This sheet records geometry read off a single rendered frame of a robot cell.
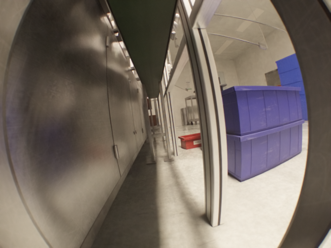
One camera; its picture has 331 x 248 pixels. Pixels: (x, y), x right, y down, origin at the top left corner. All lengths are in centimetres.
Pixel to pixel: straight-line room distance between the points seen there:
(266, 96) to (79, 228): 80
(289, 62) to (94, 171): 311
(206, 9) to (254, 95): 46
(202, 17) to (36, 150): 40
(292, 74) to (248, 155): 252
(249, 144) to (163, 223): 47
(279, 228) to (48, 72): 63
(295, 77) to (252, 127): 243
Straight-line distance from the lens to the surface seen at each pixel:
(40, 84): 24
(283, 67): 315
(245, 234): 43
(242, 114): 60
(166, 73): 120
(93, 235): 34
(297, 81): 295
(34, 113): 22
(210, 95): 31
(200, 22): 36
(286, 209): 53
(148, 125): 105
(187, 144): 135
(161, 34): 48
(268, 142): 74
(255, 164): 70
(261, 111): 68
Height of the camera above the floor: 33
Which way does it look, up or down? 2 degrees down
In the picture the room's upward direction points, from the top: 8 degrees counter-clockwise
